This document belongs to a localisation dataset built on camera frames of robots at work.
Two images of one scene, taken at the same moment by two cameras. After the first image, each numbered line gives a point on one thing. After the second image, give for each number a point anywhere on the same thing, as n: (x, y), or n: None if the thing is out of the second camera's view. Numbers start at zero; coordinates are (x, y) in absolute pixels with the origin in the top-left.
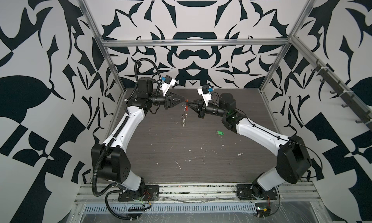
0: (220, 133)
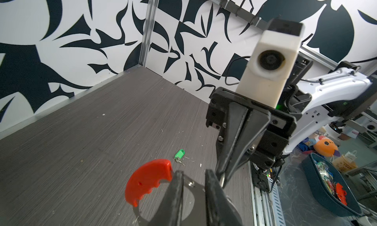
0: (178, 155)
